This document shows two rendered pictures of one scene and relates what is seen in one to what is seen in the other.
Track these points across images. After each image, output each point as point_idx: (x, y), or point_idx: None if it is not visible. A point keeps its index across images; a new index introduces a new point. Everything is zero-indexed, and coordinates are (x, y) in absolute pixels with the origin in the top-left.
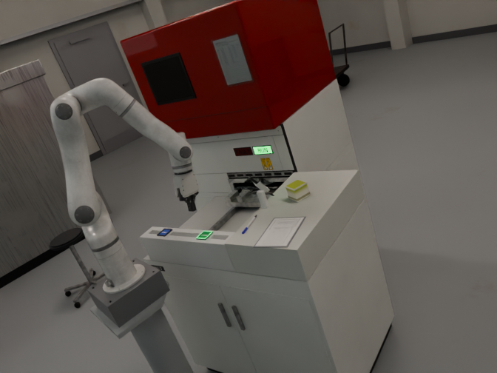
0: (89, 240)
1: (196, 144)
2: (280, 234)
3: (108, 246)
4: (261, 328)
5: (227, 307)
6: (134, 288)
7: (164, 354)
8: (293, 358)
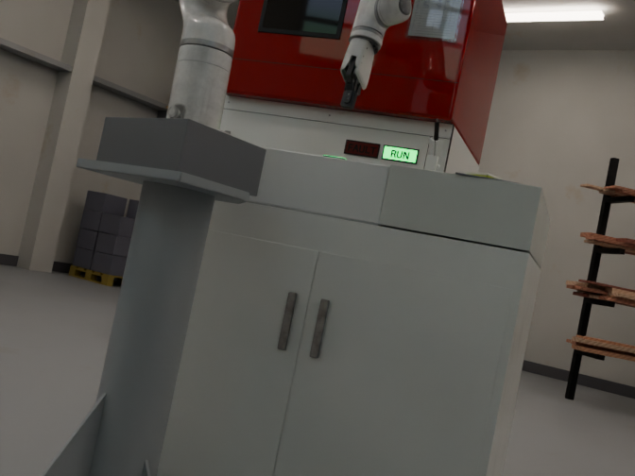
0: (197, 22)
1: (278, 117)
2: None
3: (224, 48)
4: (359, 358)
5: (304, 304)
6: (230, 135)
7: (174, 311)
8: (397, 433)
